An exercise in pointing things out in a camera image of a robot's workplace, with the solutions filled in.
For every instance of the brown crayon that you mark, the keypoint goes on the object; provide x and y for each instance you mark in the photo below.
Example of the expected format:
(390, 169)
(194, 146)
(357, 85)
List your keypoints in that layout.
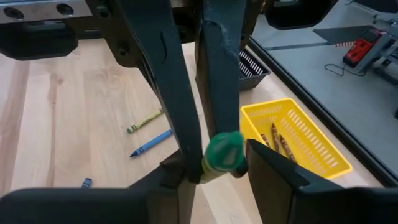
(287, 148)
(275, 138)
(265, 140)

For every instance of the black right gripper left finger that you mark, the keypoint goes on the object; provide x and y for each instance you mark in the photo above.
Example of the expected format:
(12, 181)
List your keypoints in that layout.
(93, 207)

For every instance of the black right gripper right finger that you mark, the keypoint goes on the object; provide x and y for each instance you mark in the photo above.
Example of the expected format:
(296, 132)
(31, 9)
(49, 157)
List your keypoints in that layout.
(280, 199)

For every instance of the red black device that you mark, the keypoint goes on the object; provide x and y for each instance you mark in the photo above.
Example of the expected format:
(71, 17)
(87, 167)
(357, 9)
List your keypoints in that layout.
(357, 51)

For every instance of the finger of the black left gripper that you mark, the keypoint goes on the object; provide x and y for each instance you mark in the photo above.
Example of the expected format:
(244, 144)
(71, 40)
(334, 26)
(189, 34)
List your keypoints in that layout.
(222, 77)
(164, 93)

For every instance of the black plastic basket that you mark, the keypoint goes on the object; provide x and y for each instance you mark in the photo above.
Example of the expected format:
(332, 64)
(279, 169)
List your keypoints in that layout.
(253, 82)

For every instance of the green crayon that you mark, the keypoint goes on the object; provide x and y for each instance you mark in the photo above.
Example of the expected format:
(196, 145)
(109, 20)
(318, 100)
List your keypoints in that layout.
(144, 120)
(224, 152)

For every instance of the grey metal stand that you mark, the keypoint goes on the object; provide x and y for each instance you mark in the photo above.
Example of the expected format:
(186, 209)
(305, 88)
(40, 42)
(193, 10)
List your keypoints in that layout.
(382, 46)

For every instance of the yellow plastic basket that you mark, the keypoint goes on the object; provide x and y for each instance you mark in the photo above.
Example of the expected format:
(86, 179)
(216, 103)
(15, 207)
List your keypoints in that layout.
(264, 112)

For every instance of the blue crayon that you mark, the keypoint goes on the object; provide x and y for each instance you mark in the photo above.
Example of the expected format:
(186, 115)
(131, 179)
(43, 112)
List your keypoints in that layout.
(86, 183)
(152, 143)

